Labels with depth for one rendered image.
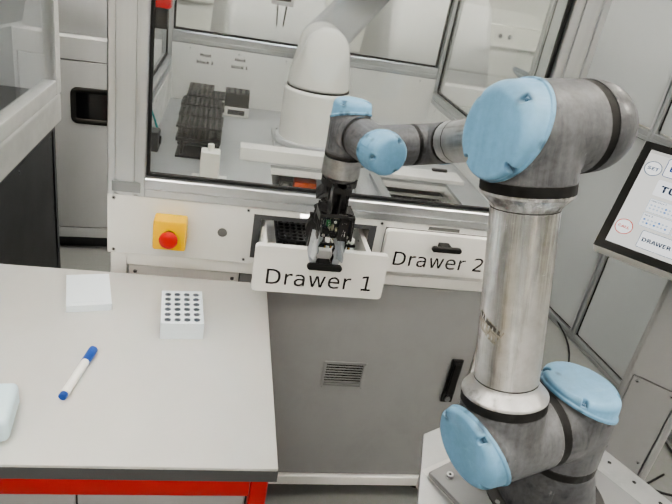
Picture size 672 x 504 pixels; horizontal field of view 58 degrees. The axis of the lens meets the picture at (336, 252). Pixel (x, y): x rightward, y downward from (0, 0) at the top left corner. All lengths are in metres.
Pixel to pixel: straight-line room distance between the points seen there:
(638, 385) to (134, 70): 1.48
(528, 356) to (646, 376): 1.05
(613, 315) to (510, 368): 2.21
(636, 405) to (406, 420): 0.63
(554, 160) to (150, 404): 0.76
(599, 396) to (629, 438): 1.01
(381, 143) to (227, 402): 0.52
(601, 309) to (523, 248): 2.32
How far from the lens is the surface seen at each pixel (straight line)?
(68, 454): 1.05
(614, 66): 3.17
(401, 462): 1.98
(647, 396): 1.88
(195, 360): 1.22
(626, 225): 1.65
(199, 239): 1.45
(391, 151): 1.05
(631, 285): 2.93
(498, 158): 0.72
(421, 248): 1.50
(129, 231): 1.46
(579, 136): 0.75
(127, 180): 1.41
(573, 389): 0.93
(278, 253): 1.29
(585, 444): 0.95
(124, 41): 1.34
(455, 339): 1.72
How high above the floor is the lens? 1.50
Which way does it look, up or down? 26 degrees down
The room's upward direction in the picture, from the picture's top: 10 degrees clockwise
